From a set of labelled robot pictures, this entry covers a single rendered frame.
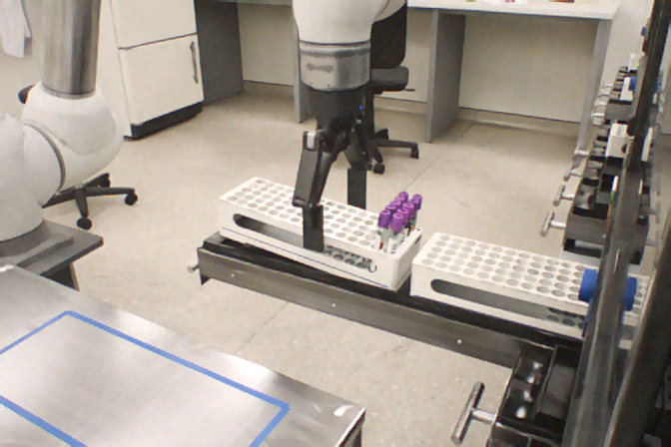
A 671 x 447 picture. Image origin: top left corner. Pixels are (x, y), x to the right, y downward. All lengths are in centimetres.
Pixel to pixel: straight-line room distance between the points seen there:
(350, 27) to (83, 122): 68
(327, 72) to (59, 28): 62
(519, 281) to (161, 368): 44
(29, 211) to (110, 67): 298
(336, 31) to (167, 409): 46
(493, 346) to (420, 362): 119
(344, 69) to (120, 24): 331
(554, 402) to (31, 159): 96
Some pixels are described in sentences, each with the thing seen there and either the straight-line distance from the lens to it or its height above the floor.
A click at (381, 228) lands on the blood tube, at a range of 77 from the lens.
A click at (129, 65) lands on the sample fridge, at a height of 52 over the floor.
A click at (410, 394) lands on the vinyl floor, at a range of 183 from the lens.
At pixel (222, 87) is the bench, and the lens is 505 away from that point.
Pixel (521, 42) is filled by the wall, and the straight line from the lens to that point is 428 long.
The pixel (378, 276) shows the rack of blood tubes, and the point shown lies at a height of 83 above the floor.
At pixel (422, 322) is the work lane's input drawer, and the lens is 78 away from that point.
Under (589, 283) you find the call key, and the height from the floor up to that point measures 99.
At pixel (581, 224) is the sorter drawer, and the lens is 110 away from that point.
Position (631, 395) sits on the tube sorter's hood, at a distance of 18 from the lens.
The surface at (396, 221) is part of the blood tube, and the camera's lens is 75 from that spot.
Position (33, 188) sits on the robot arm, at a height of 84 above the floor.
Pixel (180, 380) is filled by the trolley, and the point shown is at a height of 82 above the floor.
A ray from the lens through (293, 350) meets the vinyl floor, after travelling 198.
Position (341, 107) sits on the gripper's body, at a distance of 75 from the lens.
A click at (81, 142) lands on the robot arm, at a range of 126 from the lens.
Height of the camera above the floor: 125
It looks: 27 degrees down
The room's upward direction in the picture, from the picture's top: straight up
